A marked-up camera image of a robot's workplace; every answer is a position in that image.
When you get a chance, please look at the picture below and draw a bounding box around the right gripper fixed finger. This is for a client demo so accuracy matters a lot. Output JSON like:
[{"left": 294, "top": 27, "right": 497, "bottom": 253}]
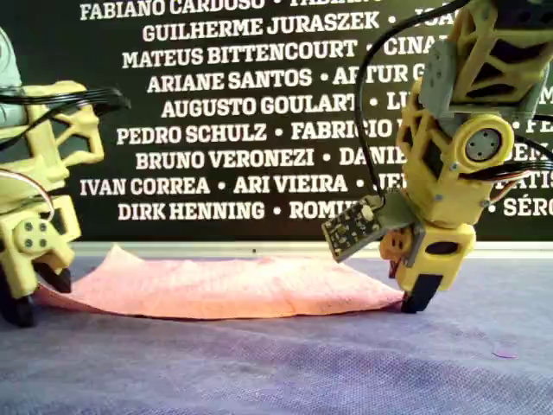
[{"left": 397, "top": 265, "right": 446, "bottom": 314}]

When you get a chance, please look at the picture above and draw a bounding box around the yellow left gripper body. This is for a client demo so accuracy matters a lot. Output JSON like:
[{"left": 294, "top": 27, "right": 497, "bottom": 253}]
[{"left": 0, "top": 195, "right": 82, "bottom": 260}]

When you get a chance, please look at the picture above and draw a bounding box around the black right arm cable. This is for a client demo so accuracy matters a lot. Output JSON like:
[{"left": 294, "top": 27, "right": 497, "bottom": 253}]
[{"left": 468, "top": 137, "right": 553, "bottom": 182}]

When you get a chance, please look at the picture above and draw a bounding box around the left gripper moving finger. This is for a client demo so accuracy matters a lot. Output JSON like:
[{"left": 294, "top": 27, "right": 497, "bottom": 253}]
[{"left": 12, "top": 215, "right": 74, "bottom": 293}]

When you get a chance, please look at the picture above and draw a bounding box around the pink terry cloth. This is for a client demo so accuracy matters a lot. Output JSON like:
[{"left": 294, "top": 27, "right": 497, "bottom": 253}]
[{"left": 36, "top": 244, "right": 407, "bottom": 320}]

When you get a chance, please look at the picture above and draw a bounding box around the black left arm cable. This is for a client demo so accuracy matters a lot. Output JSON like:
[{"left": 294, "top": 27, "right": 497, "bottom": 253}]
[{"left": 0, "top": 87, "right": 132, "bottom": 148}]

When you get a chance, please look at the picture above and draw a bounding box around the dark blue table cover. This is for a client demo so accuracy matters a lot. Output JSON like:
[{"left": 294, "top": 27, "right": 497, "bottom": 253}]
[{"left": 0, "top": 254, "right": 553, "bottom": 415}]

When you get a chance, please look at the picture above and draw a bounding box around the yellow right gripper body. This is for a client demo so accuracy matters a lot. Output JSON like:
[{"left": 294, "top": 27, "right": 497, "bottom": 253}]
[{"left": 410, "top": 224, "right": 477, "bottom": 290}]

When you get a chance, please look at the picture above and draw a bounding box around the black camera circuit board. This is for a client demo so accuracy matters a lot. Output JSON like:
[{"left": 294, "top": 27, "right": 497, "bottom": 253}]
[{"left": 321, "top": 200, "right": 389, "bottom": 264}]

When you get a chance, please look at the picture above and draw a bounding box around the black camera cable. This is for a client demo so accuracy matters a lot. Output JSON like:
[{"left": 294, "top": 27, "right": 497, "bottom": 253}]
[{"left": 354, "top": 0, "right": 466, "bottom": 208}]

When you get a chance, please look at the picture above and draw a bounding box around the right gripper moving finger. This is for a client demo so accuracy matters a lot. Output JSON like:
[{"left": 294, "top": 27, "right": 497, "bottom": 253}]
[{"left": 379, "top": 227, "right": 414, "bottom": 278}]

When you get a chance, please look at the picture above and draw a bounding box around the white red servo wire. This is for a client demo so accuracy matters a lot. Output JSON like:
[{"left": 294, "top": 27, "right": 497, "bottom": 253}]
[
  {"left": 0, "top": 169, "right": 56, "bottom": 222},
  {"left": 486, "top": 183, "right": 553, "bottom": 207}
]

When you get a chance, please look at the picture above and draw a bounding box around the aluminium table frame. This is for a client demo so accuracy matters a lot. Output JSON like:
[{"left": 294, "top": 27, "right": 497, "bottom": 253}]
[{"left": 71, "top": 239, "right": 553, "bottom": 261}]

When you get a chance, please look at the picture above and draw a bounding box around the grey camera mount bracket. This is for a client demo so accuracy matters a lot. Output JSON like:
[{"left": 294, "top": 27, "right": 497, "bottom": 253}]
[{"left": 379, "top": 192, "right": 428, "bottom": 265}]

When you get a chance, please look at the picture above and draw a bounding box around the black banner with white names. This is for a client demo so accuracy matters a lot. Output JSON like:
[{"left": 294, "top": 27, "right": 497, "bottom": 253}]
[{"left": 0, "top": 0, "right": 553, "bottom": 242}]

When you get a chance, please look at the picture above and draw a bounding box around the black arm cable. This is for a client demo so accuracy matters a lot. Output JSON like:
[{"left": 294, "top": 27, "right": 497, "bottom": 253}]
[
  {"left": 468, "top": 137, "right": 553, "bottom": 182},
  {"left": 0, "top": 87, "right": 132, "bottom": 148}
]

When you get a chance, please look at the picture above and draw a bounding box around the left gripper fixed finger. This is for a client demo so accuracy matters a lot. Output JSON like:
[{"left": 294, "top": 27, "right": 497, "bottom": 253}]
[{"left": 0, "top": 255, "right": 36, "bottom": 328}]

